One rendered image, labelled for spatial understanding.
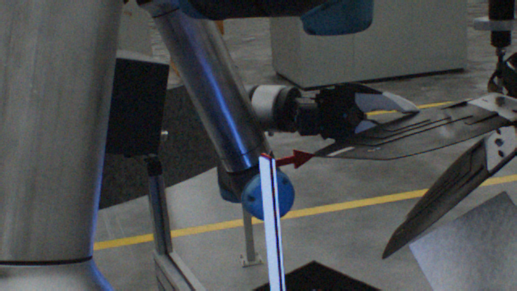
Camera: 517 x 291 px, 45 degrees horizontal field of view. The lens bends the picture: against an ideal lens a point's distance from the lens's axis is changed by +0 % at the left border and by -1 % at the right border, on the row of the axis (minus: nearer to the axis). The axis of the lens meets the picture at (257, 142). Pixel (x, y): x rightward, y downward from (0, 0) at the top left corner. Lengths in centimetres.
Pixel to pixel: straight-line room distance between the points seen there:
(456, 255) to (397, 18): 641
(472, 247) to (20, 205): 71
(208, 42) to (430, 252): 42
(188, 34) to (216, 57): 5
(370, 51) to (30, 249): 692
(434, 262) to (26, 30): 72
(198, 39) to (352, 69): 629
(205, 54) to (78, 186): 58
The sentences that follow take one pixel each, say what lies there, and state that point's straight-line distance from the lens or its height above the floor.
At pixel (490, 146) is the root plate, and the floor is 110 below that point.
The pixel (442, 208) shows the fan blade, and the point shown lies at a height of 101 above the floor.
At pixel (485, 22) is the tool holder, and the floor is 131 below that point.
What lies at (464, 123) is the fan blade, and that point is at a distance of 83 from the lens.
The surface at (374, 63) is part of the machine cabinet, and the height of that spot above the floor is 23.
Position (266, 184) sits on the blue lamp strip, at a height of 116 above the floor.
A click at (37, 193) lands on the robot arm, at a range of 26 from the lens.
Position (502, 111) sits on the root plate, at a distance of 89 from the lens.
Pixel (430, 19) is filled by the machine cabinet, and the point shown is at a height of 65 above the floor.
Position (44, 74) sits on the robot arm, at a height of 137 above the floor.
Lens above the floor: 140
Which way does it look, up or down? 16 degrees down
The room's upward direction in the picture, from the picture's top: 5 degrees counter-clockwise
